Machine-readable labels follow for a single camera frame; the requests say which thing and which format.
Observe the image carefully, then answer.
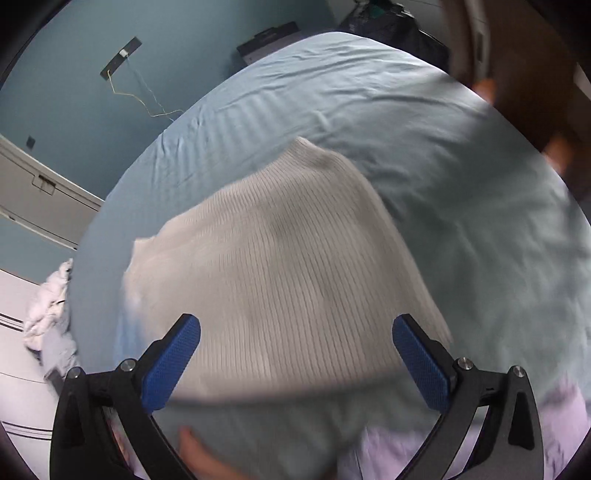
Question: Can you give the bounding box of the dark cardboard box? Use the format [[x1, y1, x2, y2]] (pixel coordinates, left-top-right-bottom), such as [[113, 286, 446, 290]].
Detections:
[[236, 22, 301, 63]]

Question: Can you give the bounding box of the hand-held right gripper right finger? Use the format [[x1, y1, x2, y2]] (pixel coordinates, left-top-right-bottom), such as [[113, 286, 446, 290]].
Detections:
[[392, 314, 542, 480]]

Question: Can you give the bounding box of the black wall socket strip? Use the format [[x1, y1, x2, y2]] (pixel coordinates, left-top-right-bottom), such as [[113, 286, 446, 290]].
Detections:
[[100, 37, 141, 80]]

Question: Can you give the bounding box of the crumpled grey-blue sheet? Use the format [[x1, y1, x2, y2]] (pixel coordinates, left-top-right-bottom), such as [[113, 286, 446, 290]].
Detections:
[[41, 332, 79, 379]]

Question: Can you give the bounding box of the wooden headboard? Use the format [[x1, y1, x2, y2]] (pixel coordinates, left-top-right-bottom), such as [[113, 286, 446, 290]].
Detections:
[[489, 0, 591, 204]]

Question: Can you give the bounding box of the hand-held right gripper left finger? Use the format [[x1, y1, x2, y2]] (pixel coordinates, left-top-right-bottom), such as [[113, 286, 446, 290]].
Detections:
[[48, 314, 201, 480]]

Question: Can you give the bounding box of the person's lavender clothing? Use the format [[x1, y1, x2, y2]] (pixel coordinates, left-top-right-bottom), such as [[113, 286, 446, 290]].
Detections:
[[337, 374, 587, 480]]

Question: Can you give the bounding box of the white knit sweater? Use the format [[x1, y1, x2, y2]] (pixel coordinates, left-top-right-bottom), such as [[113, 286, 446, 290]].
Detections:
[[121, 137, 454, 407]]

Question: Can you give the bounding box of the light blue bed sheet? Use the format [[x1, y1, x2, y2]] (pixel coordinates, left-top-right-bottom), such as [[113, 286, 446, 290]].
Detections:
[[69, 31, 587, 478]]

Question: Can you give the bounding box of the white room door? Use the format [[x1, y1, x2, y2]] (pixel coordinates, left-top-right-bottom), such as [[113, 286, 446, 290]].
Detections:
[[0, 134, 105, 250]]

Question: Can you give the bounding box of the thin white cable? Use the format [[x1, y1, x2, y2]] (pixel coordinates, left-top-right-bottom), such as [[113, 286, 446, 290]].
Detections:
[[131, 65, 176, 123]]

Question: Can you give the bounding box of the black plastic bag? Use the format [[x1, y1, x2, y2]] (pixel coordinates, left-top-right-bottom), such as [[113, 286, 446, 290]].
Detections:
[[337, 0, 451, 70]]

